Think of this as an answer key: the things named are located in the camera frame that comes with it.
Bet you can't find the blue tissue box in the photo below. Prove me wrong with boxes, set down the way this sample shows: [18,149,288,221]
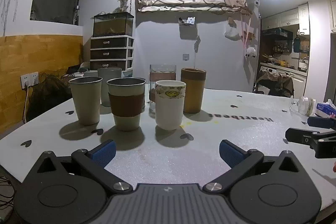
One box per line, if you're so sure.
[315,99,336,118]

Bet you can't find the grey refrigerator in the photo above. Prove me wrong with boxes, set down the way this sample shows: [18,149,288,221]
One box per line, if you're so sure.
[324,32,336,104]

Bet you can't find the glass terrarium tank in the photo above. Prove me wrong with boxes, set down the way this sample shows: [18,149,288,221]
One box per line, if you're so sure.
[92,12,135,38]

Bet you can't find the white cup with yellow print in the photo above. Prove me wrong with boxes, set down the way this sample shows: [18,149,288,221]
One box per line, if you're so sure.
[155,80,186,131]

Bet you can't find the plain beige cup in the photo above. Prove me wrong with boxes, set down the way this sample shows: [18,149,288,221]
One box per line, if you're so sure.
[68,76,103,126]

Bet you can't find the plastic drawer cabinet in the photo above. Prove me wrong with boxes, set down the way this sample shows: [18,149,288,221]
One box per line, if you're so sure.
[89,35,134,72]

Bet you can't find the tan cup with brown rim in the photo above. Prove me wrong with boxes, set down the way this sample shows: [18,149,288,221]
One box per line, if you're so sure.
[180,68,207,114]

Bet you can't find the dark mesh bag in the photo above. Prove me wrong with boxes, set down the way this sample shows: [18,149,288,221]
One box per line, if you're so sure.
[26,73,73,121]

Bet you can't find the clear glass cup with handle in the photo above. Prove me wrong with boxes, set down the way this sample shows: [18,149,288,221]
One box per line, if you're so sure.
[290,96,317,117]

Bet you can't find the chair with draped clothes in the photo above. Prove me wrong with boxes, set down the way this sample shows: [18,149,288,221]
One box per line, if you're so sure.
[253,68,295,97]

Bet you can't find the white kitchen wall cabinets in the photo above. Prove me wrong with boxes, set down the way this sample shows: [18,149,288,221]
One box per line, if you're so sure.
[261,3,311,36]

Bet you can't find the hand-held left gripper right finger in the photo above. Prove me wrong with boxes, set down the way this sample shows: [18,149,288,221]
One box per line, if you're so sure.
[204,139,307,193]

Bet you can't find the white wall socket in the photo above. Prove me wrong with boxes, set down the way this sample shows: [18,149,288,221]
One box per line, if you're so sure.
[20,71,39,89]

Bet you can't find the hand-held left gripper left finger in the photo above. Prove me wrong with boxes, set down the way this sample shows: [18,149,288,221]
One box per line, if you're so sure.
[31,139,133,193]

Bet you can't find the white hanging bag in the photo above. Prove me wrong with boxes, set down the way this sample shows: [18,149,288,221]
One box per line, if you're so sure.
[224,21,243,41]

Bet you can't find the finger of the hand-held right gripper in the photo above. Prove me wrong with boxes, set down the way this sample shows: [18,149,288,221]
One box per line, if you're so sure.
[307,116,336,130]
[285,127,320,147]

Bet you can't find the grey cup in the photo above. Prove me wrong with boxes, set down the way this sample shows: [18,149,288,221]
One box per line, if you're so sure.
[97,67,123,107]

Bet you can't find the beige cup with brown sleeve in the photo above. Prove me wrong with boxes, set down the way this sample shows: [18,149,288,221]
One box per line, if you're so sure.
[106,77,146,132]

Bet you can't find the tall glass cup brown sleeve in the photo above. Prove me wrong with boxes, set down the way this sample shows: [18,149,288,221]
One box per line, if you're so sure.
[149,64,177,112]

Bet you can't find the white power cable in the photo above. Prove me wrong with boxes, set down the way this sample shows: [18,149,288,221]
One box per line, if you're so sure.
[22,87,29,124]

